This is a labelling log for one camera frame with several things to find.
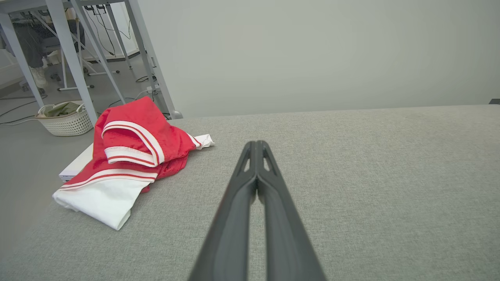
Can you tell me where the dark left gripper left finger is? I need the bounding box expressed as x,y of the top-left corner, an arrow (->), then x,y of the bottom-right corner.
187,140 -> 258,281

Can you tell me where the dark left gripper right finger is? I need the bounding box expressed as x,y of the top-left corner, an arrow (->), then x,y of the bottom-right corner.
257,140 -> 327,281

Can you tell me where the red and white Bulls jersey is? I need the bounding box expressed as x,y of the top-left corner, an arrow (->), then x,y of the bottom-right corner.
52,96 -> 215,231

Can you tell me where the olive green cloth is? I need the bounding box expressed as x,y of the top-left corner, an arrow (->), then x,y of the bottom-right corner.
43,102 -> 80,117

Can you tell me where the white metal case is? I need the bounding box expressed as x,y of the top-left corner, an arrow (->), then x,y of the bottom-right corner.
59,143 -> 95,182

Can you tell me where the white plastic laundry basket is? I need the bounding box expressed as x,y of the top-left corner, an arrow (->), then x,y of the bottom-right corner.
35,100 -> 94,137

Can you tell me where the white metal stand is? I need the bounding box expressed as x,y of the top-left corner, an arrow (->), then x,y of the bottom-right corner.
58,18 -> 120,92

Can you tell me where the person in dark trousers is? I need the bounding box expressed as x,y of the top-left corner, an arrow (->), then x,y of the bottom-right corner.
11,18 -> 52,89

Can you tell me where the grey metal table frame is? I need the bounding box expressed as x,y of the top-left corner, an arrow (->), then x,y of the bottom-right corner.
0,0 -> 183,125

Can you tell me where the black hanging cable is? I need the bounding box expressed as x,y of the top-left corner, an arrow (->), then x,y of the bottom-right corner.
84,4 -> 132,56

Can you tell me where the black floor cable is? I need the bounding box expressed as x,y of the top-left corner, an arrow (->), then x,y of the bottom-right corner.
0,95 -> 48,125

